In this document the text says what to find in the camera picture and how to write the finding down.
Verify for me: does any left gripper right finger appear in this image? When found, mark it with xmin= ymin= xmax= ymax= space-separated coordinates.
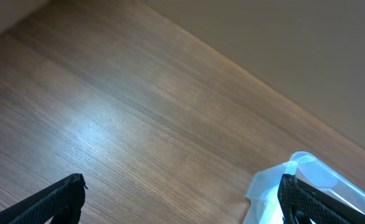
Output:
xmin=277 ymin=174 xmax=365 ymax=224

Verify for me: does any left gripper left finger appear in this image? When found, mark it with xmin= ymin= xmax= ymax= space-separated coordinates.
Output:
xmin=0 ymin=173 xmax=87 ymax=224

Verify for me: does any clear plastic storage container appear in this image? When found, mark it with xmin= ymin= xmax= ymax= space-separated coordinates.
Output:
xmin=243 ymin=151 xmax=365 ymax=224

